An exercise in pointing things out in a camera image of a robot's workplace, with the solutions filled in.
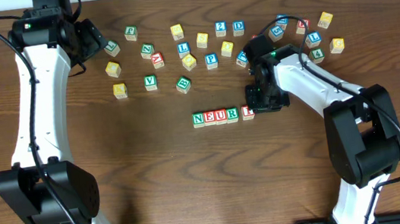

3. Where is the red I block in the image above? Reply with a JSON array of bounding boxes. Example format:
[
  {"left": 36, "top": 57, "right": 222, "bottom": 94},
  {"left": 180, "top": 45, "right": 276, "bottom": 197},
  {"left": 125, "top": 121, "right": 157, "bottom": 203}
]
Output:
[{"left": 241, "top": 106, "right": 255, "bottom": 120}]

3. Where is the green R block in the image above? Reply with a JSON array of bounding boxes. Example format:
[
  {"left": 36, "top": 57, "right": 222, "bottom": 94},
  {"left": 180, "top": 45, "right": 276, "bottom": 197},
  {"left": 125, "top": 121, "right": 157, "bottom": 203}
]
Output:
[{"left": 226, "top": 107, "right": 240, "bottom": 124}]

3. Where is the red U block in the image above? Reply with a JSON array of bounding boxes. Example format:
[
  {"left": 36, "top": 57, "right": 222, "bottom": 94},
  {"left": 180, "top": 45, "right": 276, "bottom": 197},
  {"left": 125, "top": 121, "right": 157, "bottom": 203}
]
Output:
[{"left": 214, "top": 109, "right": 228, "bottom": 125}]

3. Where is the blue P block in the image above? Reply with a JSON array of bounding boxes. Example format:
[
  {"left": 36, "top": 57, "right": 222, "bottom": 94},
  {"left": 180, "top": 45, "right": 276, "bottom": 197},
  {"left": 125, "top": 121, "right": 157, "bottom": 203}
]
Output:
[{"left": 205, "top": 53, "right": 219, "bottom": 71}]

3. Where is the green N block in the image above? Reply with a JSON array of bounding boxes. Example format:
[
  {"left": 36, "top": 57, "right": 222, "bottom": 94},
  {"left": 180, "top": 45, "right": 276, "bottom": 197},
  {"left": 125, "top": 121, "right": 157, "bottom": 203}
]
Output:
[{"left": 192, "top": 112, "right": 206, "bottom": 128}]

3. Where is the yellow s block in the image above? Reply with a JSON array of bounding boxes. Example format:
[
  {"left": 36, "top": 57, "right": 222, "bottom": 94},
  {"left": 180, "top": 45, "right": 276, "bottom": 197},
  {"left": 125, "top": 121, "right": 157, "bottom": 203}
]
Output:
[
  {"left": 196, "top": 33, "right": 209, "bottom": 49},
  {"left": 170, "top": 24, "right": 184, "bottom": 41}
]

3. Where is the red E block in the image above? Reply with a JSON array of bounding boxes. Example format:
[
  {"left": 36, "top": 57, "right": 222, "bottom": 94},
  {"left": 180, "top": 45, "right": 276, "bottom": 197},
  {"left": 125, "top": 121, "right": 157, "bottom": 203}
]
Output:
[{"left": 203, "top": 111, "right": 216, "bottom": 126}]

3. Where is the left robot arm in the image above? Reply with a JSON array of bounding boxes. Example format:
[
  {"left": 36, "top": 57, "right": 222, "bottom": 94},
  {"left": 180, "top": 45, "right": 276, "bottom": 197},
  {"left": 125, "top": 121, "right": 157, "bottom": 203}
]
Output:
[{"left": 0, "top": 2, "right": 111, "bottom": 224}]

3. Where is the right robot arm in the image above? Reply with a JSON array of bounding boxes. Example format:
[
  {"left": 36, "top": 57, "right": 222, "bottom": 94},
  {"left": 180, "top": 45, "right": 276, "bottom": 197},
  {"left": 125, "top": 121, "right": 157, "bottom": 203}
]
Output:
[{"left": 245, "top": 45, "right": 400, "bottom": 224}]

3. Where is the green L block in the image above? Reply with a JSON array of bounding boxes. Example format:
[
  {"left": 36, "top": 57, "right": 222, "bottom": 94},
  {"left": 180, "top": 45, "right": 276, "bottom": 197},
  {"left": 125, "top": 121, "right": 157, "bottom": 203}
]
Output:
[{"left": 104, "top": 40, "right": 121, "bottom": 57}]

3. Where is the yellow C block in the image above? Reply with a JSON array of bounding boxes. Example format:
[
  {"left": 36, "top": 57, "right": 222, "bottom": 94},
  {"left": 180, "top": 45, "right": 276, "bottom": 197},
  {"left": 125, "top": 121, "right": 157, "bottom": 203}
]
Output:
[{"left": 106, "top": 62, "right": 121, "bottom": 78}]

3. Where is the blue T block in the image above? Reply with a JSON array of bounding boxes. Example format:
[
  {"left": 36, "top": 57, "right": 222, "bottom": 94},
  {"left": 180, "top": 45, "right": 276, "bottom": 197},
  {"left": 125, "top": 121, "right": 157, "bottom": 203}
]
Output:
[{"left": 236, "top": 51, "right": 248, "bottom": 68}]

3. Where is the green J block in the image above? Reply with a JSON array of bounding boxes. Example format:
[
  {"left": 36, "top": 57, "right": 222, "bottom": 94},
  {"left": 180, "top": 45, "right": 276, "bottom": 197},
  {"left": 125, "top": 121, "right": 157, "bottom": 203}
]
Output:
[{"left": 124, "top": 25, "right": 138, "bottom": 41}]

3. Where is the yellow K block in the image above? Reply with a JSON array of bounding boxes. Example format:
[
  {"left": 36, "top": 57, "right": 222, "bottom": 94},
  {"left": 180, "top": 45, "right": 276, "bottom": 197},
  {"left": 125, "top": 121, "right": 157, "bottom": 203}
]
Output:
[{"left": 113, "top": 84, "right": 128, "bottom": 99}]

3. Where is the green Z block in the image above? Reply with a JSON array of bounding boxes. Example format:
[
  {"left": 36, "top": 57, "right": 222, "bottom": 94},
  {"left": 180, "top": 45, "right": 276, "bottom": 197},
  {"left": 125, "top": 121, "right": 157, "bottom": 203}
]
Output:
[{"left": 140, "top": 43, "right": 155, "bottom": 59}]

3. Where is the yellow O block centre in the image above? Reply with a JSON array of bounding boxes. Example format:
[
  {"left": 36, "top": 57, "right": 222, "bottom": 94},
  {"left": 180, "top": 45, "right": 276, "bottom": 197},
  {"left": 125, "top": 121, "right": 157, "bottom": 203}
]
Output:
[{"left": 221, "top": 41, "right": 234, "bottom": 57}]

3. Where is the yellow o block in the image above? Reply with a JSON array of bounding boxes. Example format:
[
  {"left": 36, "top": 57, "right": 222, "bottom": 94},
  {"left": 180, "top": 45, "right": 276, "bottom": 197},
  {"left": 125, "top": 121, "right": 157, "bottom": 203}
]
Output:
[
  {"left": 181, "top": 54, "right": 197, "bottom": 71},
  {"left": 221, "top": 41, "right": 234, "bottom": 57}
]

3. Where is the blue 5 block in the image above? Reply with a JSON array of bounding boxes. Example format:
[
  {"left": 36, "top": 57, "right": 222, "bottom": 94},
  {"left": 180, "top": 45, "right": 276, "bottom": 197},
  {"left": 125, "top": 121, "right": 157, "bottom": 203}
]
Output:
[{"left": 268, "top": 25, "right": 285, "bottom": 43}]

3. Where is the green 4 block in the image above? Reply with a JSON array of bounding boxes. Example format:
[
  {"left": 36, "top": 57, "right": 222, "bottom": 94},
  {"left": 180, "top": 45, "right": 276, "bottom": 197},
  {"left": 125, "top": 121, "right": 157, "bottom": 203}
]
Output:
[{"left": 309, "top": 48, "right": 326, "bottom": 64}]

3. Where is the blue L block right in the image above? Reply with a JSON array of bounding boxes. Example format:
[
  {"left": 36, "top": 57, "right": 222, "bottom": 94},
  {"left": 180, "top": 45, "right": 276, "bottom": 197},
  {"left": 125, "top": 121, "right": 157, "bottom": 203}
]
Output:
[{"left": 306, "top": 31, "right": 322, "bottom": 49}]

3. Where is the blue l block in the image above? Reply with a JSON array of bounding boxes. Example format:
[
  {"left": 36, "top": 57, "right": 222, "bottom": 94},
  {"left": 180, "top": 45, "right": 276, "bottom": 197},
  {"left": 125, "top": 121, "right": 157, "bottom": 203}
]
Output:
[
  {"left": 177, "top": 42, "right": 191, "bottom": 58},
  {"left": 306, "top": 31, "right": 322, "bottom": 49}
]

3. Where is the red A block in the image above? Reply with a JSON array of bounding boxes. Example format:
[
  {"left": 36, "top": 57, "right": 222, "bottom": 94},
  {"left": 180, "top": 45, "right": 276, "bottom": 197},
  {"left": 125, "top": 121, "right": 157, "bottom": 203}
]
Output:
[{"left": 150, "top": 52, "right": 165, "bottom": 69}]

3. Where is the blue D block right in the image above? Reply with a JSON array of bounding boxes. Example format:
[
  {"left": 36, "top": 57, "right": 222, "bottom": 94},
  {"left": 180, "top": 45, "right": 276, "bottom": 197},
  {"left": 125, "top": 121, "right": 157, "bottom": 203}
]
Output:
[{"left": 275, "top": 14, "right": 289, "bottom": 30}]

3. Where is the blue d block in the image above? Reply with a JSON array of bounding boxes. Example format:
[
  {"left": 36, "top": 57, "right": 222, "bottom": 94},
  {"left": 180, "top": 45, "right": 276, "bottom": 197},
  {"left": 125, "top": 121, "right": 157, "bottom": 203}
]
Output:
[
  {"left": 232, "top": 21, "right": 245, "bottom": 36},
  {"left": 275, "top": 14, "right": 289, "bottom": 30}
]

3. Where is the red M block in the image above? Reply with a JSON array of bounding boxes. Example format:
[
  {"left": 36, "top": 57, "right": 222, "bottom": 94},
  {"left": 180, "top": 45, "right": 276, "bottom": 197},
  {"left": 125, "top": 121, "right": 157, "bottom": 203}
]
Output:
[{"left": 295, "top": 19, "right": 310, "bottom": 35}]

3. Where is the green V block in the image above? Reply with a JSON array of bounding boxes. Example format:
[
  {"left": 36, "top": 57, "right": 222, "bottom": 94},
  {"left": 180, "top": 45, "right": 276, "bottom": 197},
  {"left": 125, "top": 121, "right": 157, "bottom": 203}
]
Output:
[{"left": 144, "top": 75, "right": 158, "bottom": 91}]

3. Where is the blue 2 block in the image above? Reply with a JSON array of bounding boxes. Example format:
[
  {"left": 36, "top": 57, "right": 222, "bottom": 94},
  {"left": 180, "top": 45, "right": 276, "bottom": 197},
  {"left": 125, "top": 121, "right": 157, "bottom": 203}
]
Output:
[{"left": 215, "top": 21, "right": 227, "bottom": 38}]

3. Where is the green B block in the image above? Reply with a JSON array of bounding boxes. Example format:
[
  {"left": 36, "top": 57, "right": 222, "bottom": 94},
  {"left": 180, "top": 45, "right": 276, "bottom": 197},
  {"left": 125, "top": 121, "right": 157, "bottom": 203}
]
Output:
[{"left": 175, "top": 77, "right": 191, "bottom": 94}]

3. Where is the yellow G block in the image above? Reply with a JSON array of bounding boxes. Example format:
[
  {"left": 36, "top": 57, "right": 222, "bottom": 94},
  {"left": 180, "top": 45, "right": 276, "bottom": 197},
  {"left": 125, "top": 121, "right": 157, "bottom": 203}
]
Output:
[{"left": 329, "top": 37, "right": 345, "bottom": 54}]

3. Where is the yellow S block top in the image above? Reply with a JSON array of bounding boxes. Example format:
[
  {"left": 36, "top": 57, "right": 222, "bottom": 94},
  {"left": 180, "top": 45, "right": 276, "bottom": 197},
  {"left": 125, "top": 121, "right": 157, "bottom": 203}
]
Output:
[{"left": 170, "top": 24, "right": 184, "bottom": 41}]

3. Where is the yellow block top right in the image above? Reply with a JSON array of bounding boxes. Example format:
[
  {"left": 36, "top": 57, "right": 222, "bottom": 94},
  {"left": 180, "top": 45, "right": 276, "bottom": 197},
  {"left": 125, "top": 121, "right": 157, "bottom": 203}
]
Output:
[{"left": 317, "top": 11, "right": 333, "bottom": 29}]

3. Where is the left black cable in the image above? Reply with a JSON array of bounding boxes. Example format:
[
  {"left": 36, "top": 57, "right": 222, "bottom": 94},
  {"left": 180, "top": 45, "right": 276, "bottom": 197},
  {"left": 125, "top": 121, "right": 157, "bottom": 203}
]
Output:
[{"left": 0, "top": 0, "right": 110, "bottom": 224}]

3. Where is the black cable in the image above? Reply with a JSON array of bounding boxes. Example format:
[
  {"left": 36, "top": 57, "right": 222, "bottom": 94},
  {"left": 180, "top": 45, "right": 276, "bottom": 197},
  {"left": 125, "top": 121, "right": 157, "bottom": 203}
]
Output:
[
  {"left": 0, "top": 0, "right": 110, "bottom": 224},
  {"left": 255, "top": 2, "right": 400, "bottom": 224}
]

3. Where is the right black cable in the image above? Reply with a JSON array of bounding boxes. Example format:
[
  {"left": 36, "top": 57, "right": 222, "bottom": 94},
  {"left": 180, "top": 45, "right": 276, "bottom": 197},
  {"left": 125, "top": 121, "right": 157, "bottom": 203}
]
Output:
[{"left": 255, "top": 2, "right": 400, "bottom": 224}]

